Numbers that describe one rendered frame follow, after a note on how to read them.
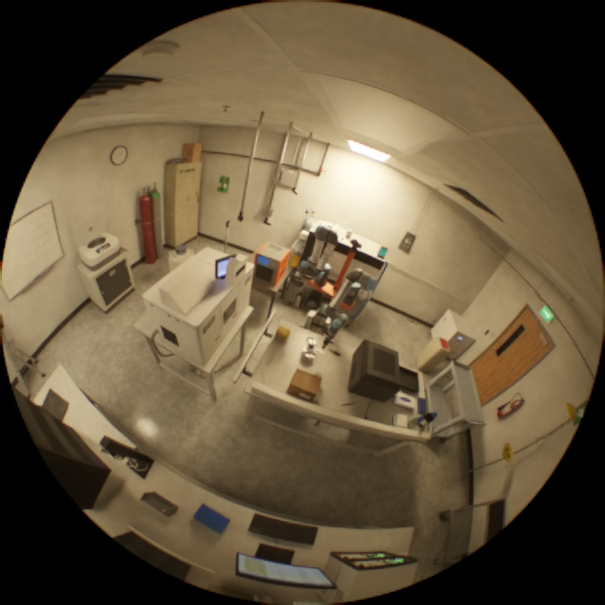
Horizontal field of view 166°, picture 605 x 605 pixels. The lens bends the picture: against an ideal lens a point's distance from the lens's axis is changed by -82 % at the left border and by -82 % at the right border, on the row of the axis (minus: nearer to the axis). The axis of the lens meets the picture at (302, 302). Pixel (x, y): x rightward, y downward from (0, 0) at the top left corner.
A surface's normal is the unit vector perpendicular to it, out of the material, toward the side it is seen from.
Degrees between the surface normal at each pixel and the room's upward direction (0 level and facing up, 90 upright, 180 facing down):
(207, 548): 0
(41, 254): 90
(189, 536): 0
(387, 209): 90
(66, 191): 90
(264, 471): 0
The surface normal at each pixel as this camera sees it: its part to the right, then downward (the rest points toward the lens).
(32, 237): 0.93, 0.37
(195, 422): 0.26, -0.72
